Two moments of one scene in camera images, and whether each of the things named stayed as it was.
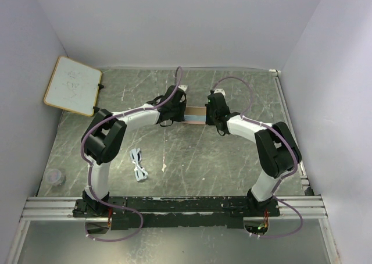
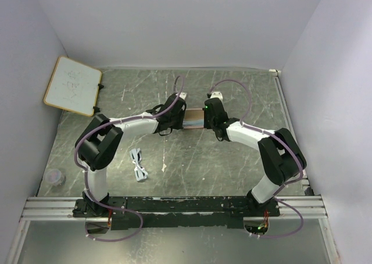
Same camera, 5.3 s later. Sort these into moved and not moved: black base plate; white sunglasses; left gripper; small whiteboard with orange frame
Moved: left gripper
Not moved: white sunglasses; black base plate; small whiteboard with orange frame
